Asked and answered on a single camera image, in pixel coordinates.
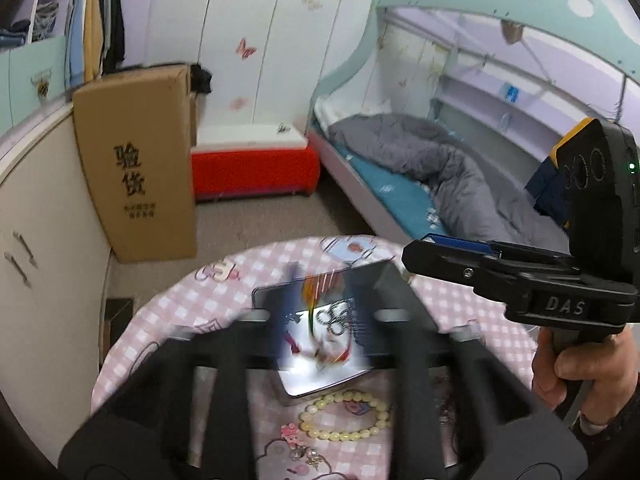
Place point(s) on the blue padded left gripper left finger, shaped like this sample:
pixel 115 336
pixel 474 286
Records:
pixel 142 431

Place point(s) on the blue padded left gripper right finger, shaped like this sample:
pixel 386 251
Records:
pixel 459 412

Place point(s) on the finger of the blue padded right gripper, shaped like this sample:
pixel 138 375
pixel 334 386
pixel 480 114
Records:
pixel 459 244

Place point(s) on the olympic rings card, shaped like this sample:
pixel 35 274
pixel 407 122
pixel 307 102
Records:
pixel 322 333

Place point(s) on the person's right hand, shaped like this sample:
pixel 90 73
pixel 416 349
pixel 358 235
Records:
pixel 611 366

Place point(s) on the grey duvet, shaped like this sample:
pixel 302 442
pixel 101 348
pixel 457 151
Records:
pixel 474 199

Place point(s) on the teal bed sheet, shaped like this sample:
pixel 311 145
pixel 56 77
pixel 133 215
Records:
pixel 408 202

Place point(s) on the yellow navy jacket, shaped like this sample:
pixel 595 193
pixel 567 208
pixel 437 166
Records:
pixel 546 186

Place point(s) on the pink checkered bear tablecloth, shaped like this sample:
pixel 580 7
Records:
pixel 324 415

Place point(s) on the beige low cabinet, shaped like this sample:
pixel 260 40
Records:
pixel 54 257

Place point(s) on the red storage bench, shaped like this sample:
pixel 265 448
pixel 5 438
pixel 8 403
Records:
pixel 253 160

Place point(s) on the white wardrobe with butterflies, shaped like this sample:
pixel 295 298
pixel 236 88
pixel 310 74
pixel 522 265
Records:
pixel 266 56

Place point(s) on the brown cardboard box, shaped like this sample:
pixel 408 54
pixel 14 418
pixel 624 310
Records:
pixel 133 131

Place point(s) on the teal drawer stair unit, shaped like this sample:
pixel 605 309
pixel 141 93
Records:
pixel 32 78

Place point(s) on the hanging clothes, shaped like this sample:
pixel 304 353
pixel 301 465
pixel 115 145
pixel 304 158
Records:
pixel 95 40

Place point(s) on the purple cubby shelf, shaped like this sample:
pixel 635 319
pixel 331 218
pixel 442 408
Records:
pixel 28 21

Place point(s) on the teal bunk bed frame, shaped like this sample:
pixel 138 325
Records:
pixel 508 78

